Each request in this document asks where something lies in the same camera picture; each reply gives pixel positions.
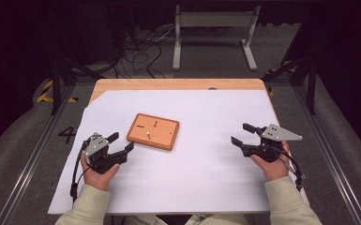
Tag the person's legs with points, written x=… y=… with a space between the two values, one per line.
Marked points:
x=175 y=219

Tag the wooden picture frame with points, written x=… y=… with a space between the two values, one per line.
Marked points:
x=156 y=134

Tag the aluminium floor rail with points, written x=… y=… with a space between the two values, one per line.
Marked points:
x=28 y=168
x=331 y=156

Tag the person's left hand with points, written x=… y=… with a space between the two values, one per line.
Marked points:
x=97 y=180

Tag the white paper sheet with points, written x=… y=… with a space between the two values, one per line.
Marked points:
x=193 y=175

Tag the yellow and black floor tape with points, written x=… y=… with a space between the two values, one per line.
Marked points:
x=45 y=93

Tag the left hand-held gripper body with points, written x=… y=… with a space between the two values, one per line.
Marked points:
x=97 y=149

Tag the person's right hand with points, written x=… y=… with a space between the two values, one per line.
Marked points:
x=275 y=170

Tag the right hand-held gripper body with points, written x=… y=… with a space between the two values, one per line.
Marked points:
x=278 y=133

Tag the black metal stand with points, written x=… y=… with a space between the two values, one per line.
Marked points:
x=56 y=84
x=311 y=84

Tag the grey metal stand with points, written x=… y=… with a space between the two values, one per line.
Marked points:
x=215 y=19

